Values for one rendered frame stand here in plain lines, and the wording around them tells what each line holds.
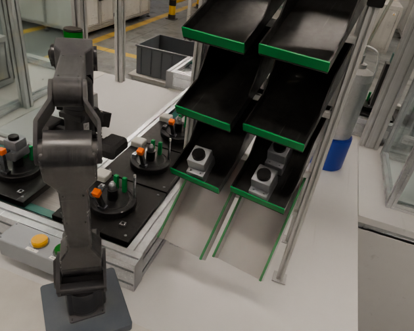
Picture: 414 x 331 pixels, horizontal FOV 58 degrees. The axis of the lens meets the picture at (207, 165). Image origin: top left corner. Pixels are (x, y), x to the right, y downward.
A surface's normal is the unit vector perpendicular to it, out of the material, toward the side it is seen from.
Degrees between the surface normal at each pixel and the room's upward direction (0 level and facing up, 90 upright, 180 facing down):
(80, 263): 91
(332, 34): 25
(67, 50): 7
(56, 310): 0
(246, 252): 45
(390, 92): 90
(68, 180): 110
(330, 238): 0
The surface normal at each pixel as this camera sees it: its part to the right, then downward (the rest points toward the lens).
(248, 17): -0.09, -0.57
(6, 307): 0.12, -0.83
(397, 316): -0.33, 0.48
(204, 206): -0.26, -0.29
